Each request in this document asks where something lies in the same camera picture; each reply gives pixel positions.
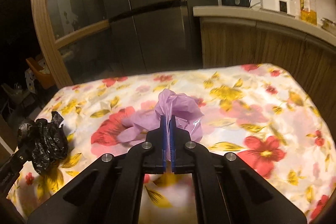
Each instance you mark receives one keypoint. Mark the purple plastic bag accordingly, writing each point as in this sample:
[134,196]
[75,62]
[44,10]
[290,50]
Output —
[181,108]

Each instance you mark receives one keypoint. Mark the orange chair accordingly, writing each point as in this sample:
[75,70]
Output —
[43,74]

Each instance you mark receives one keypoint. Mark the wooden glass door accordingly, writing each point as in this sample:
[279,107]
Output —
[47,37]

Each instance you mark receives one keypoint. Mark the small black plastic bag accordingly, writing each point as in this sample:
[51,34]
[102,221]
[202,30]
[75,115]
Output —
[44,145]

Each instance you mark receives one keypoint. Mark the white rice cooker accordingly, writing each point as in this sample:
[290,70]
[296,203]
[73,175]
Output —
[275,2]

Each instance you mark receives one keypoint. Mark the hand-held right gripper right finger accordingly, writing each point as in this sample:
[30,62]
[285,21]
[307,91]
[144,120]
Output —
[173,134]

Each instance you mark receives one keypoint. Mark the grey refrigerator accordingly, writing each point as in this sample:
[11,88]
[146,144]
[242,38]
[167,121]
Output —
[157,16]

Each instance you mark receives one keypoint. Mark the floral tablecloth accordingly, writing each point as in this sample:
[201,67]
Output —
[236,113]

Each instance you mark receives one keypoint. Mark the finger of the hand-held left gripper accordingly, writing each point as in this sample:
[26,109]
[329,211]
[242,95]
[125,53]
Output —
[11,163]

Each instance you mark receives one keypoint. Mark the wooden kitchen counter cabinet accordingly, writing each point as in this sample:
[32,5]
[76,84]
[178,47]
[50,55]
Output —
[262,43]

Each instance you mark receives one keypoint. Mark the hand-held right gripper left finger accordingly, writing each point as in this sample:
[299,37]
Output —
[163,134]

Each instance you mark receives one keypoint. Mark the cooking oil bottle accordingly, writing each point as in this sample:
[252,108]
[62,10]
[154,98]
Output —
[308,8]

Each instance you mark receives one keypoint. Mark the metal bowl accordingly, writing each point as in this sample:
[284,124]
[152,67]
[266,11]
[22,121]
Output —
[329,24]

